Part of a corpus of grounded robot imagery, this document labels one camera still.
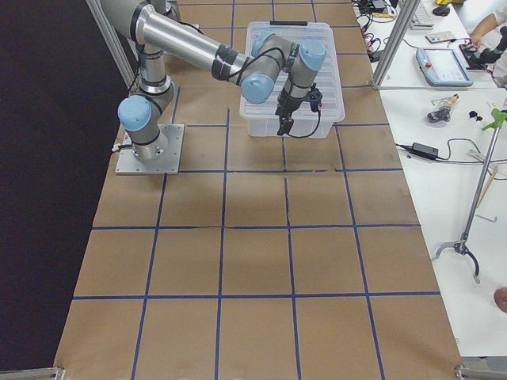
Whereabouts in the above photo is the black box latch handle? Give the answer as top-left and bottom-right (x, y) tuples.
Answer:
(269, 21), (308, 27)

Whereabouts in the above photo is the aluminium frame post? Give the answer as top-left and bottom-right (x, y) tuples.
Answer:
(372, 0), (420, 89)

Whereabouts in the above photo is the reacher grabber tool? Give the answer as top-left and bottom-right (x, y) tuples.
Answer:
(432, 108), (506, 284)

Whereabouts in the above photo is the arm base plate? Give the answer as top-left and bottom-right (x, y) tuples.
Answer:
(115, 124), (185, 175)

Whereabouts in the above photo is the plastic bag with parts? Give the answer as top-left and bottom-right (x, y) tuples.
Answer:
(425, 93), (459, 124)

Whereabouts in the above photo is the smartphone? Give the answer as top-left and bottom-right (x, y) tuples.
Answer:
(425, 31), (456, 44)

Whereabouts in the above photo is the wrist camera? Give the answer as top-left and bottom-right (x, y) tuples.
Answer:
(307, 83), (322, 112)

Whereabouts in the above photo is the person at desk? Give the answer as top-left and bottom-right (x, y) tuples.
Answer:
(469, 6), (506, 87)

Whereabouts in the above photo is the keyboard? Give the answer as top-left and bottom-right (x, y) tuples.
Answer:
(410, 2), (435, 30)

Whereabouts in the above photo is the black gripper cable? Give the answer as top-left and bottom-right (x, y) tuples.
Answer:
(284, 104), (322, 139)

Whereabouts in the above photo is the black power adapter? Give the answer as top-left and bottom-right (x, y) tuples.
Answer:
(411, 142), (439, 161)

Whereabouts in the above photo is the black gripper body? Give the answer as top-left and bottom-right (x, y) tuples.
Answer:
(275, 88), (311, 117)

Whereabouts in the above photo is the allen key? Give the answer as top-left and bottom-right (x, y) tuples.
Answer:
(475, 214), (497, 223)

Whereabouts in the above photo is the clear plastic storage box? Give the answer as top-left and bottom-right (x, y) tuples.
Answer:
(243, 31), (335, 139)

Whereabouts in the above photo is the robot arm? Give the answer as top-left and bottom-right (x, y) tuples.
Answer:
(101, 1), (326, 163)

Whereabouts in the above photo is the clear plastic box lid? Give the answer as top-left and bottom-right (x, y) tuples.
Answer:
(239, 21), (345, 122)

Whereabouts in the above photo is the teach pendant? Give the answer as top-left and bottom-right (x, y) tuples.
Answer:
(415, 47), (474, 87)

